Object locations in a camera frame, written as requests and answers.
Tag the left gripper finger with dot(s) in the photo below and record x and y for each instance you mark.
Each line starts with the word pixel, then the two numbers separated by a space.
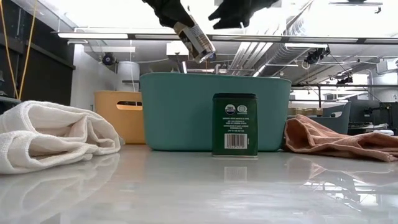
pixel 180 18

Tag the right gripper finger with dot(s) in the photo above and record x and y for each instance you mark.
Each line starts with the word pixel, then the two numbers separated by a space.
pixel 233 17

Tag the spice jar with wooden lid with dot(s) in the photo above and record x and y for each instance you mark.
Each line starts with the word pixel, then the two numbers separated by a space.
pixel 199 43

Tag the small black block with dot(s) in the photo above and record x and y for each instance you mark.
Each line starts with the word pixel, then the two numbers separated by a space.
pixel 234 124

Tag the white ceiling box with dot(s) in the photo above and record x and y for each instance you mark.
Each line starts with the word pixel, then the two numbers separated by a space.
pixel 175 49

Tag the white cylinder column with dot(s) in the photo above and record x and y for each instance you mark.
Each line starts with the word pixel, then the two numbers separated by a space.
pixel 127 76

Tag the teal plastic bin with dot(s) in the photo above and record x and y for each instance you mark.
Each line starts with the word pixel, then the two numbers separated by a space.
pixel 180 112

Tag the yellow plastic bin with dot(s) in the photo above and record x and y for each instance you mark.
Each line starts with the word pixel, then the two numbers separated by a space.
pixel 130 127

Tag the black metal railing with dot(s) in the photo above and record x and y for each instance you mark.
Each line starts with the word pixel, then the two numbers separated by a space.
pixel 342 85

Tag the large black panel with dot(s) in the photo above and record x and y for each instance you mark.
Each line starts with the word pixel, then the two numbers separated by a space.
pixel 46 77

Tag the blue-grey plastic bin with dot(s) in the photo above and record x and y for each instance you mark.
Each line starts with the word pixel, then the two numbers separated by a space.
pixel 339 123

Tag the salmon pink cloth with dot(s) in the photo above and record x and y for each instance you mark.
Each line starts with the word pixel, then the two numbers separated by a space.
pixel 326 140

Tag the white striped towel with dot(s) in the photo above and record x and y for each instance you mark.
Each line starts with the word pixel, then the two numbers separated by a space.
pixel 46 133

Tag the silver ventilation duct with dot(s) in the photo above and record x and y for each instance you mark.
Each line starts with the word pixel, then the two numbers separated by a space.
pixel 280 54

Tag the black round ceiling camera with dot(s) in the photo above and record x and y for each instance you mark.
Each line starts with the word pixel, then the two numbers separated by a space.
pixel 109 59

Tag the long ceiling light rail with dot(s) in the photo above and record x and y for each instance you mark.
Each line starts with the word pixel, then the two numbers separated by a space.
pixel 93 35

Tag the black hanging camera rig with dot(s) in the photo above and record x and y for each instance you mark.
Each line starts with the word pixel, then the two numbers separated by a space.
pixel 317 55

